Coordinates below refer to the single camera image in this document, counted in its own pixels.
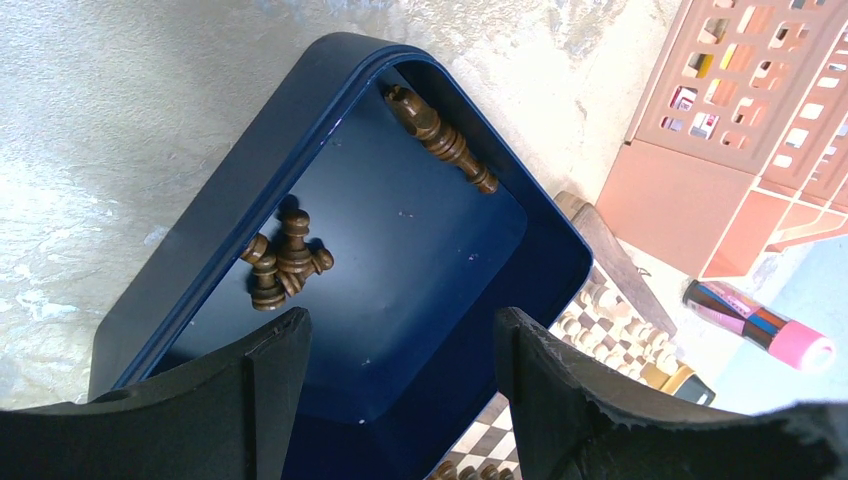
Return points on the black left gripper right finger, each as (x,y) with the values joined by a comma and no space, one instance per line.
(576,418)

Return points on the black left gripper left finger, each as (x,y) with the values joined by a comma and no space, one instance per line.
(226,415)

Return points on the light chess pieces row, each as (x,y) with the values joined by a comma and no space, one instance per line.
(603,325)

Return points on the wooden chess board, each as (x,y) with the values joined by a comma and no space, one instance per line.
(487,448)

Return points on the dark chess pieces in tray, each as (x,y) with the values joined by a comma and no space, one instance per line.
(282,273)

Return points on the pink cap bottle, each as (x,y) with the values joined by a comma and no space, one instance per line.
(791,342)

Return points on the dark blue tin tray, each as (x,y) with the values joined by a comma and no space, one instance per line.
(433,222)

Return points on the orange file organizer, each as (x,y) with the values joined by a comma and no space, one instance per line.
(738,146)

